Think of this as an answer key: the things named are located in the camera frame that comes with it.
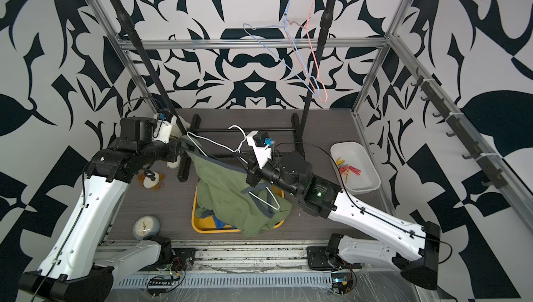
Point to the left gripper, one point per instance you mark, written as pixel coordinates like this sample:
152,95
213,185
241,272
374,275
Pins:
174,146

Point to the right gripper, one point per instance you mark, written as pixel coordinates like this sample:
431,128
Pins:
255,176

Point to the green tank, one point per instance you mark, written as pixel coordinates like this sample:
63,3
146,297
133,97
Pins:
217,174

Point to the blue tank top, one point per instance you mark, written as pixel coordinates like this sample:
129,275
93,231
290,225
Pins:
219,225

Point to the pink wire hanger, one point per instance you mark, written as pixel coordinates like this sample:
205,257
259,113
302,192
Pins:
318,88

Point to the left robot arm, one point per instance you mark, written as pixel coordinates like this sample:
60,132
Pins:
69,272

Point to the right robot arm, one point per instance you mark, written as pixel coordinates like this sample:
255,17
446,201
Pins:
411,248

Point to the white plush toy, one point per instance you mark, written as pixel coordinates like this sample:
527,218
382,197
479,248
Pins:
176,134

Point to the brown white plush piece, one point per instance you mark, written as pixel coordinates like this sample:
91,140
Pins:
153,182

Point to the yellow plastic tray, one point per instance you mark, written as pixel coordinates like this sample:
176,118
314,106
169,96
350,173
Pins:
249,213

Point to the small round clock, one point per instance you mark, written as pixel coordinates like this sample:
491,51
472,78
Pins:
146,227

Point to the white plastic bin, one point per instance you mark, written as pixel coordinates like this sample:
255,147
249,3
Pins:
356,155

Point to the black clothes rack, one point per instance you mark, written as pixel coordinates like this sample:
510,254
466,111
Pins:
298,122

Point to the small circuit board left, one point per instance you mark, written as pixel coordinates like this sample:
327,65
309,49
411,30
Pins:
160,285

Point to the small circuit board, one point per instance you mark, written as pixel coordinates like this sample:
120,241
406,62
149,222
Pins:
160,285
343,283

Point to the small circuit board right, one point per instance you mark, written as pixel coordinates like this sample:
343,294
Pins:
343,283

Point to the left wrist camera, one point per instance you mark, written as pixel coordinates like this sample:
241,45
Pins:
165,123

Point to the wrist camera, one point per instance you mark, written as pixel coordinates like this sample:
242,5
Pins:
165,123
262,145

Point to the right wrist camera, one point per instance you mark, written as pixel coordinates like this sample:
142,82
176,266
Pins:
262,145

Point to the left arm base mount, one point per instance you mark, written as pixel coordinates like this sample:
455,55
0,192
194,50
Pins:
175,258

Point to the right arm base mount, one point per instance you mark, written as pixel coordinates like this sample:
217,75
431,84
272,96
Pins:
327,258

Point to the black wall hook rail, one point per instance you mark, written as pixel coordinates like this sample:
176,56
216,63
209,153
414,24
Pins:
462,129

